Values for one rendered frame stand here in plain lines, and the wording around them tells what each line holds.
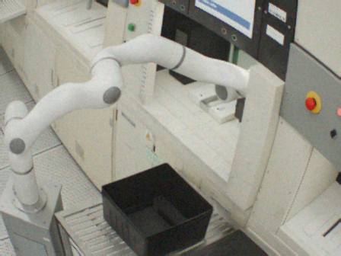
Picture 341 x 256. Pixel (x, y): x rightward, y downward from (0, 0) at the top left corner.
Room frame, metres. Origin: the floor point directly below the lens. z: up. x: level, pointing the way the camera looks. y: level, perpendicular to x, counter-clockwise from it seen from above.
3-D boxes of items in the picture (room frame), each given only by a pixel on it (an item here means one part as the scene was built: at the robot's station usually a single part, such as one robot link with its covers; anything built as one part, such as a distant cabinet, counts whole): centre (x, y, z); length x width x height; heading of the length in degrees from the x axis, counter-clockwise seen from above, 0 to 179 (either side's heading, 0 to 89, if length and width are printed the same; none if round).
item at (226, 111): (1.89, -0.20, 0.89); 0.22 x 0.21 x 0.04; 131
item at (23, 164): (1.28, 0.56, 1.07); 0.19 x 0.12 x 0.24; 20
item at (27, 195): (1.24, 0.55, 0.85); 0.19 x 0.19 x 0.18
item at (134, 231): (1.22, 0.02, 0.85); 0.28 x 0.28 x 0.17; 40
